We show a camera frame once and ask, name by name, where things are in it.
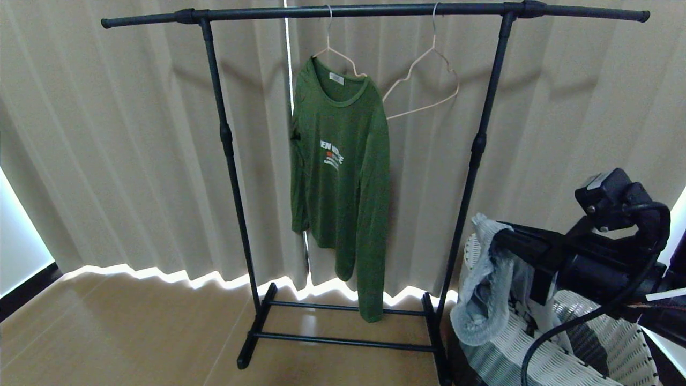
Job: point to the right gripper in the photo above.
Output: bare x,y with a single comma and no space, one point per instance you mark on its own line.
600,276

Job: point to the pale blue-grey garment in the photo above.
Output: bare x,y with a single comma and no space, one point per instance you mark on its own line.
482,300

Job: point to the green printed T-shirt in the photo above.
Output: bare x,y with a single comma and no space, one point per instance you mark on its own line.
343,214

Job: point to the pink clothes hanger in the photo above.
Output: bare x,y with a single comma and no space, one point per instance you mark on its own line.
433,37
327,43

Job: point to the white laundry basket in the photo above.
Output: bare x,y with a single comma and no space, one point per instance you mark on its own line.
621,343

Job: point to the black clothes rack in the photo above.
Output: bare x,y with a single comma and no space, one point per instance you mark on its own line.
375,10

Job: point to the beige curtain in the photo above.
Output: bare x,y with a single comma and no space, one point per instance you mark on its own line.
134,161

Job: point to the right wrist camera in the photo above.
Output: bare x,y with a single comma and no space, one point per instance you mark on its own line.
611,195

